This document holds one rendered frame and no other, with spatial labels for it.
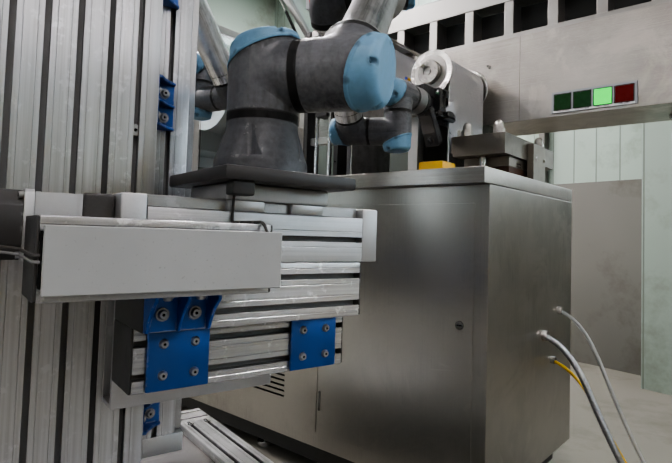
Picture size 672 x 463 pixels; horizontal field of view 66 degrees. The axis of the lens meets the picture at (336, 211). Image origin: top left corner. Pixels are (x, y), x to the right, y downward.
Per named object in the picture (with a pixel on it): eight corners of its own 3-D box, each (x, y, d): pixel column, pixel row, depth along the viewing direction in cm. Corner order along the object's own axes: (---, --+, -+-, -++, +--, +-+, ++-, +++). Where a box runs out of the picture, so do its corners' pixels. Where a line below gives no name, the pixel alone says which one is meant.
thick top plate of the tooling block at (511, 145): (452, 157, 154) (453, 136, 155) (506, 172, 185) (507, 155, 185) (504, 152, 144) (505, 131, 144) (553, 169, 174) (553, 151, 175)
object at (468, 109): (447, 143, 161) (448, 84, 162) (480, 154, 178) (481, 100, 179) (448, 143, 160) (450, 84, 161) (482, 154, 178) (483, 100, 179)
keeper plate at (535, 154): (526, 180, 156) (527, 144, 157) (538, 183, 164) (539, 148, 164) (535, 179, 155) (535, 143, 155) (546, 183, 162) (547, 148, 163)
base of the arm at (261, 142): (239, 168, 74) (241, 99, 74) (197, 175, 86) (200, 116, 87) (325, 177, 83) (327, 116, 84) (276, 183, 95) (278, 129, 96)
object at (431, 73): (425, 88, 163) (413, 72, 167) (429, 89, 165) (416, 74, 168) (442, 69, 160) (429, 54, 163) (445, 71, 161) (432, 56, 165)
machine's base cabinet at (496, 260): (44, 360, 282) (53, 202, 286) (153, 343, 331) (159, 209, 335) (482, 560, 118) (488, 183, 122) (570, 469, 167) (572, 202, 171)
